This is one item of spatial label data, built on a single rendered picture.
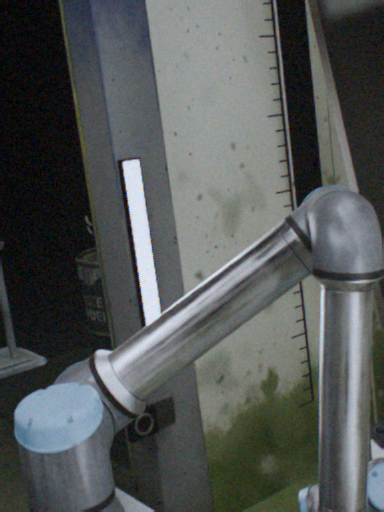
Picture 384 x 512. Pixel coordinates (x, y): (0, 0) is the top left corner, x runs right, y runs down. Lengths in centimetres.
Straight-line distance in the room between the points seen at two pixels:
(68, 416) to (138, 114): 110
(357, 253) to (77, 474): 58
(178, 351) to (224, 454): 110
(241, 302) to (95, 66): 98
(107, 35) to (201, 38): 33
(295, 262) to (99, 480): 51
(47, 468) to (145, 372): 26
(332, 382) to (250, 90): 131
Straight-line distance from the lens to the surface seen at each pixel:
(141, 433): 218
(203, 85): 226
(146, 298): 210
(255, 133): 237
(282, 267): 132
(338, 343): 124
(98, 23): 209
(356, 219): 122
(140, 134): 211
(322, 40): 184
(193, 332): 134
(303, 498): 152
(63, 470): 125
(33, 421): 124
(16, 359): 199
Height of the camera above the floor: 133
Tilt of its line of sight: 10 degrees down
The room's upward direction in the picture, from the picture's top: 8 degrees counter-clockwise
